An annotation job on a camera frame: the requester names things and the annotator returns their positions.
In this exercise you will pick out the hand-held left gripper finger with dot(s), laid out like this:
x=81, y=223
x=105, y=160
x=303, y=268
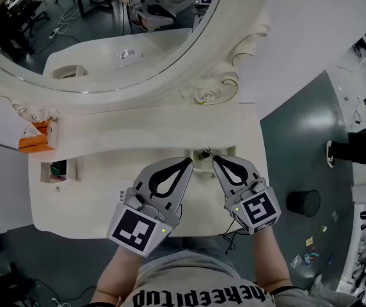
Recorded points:
x=179, y=192
x=142, y=182

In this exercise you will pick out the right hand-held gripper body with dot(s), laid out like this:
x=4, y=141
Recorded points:
x=259, y=211

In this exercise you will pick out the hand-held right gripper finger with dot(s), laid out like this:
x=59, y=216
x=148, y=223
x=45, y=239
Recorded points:
x=250, y=171
x=226, y=189

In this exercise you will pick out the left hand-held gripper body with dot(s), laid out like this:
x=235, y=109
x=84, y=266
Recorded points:
x=132, y=232

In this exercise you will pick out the small black bottle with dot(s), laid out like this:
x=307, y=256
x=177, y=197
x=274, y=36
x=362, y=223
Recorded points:
x=205, y=154

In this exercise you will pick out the person's right forearm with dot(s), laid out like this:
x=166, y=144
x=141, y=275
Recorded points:
x=269, y=261

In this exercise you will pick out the person's left forearm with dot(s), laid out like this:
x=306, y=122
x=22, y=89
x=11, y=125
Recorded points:
x=116, y=273

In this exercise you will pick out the white vanity table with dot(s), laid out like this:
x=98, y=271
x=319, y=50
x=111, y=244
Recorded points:
x=90, y=209

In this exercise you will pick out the clear printed label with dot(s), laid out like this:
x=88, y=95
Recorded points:
x=122, y=196

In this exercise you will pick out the black mesh waste bin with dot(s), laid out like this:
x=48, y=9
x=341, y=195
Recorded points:
x=303, y=203

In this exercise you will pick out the person's jeans legs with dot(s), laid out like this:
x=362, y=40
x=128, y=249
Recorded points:
x=195, y=243

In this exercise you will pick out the yellow sticky note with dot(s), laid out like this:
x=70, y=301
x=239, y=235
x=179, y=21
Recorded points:
x=309, y=241

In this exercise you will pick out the clear plastic packet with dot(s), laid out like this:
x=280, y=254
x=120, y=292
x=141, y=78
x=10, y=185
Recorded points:
x=295, y=260

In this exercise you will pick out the blue and red small object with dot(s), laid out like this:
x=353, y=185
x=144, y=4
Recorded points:
x=311, y=256

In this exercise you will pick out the small white paper scrap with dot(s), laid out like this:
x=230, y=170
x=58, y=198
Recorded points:
x=334, y=215

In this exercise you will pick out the person's grey printed shirt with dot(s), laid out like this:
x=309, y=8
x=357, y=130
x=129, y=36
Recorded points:
x=195, y=280

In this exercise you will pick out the small blue pen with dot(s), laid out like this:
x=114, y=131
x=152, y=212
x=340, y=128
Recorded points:
x=330, y=260

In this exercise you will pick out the dark green round jar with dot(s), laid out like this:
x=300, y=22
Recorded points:
x=57, y=169

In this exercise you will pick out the orange tissue pack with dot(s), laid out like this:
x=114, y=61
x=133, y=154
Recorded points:
x=34, y=141

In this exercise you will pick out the oval mirror white ornate frame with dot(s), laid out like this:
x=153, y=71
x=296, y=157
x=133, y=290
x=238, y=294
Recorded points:
x=202, y=53

